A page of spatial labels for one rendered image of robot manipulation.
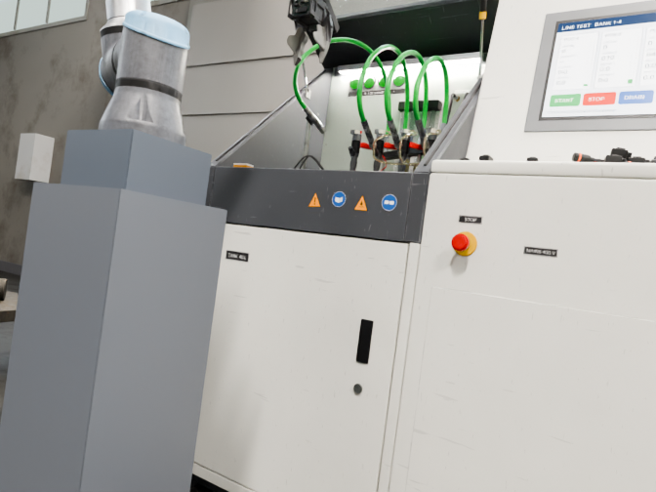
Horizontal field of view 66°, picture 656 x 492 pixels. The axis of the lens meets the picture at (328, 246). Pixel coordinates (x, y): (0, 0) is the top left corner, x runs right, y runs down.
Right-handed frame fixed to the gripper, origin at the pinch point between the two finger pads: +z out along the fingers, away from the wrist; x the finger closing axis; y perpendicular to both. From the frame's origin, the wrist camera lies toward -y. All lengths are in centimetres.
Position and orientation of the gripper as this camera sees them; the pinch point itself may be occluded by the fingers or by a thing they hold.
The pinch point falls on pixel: (309, 61)
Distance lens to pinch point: 136.8
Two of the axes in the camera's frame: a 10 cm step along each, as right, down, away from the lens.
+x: 8.4, 1.1, -5.3
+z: -1.3, 9.9, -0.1
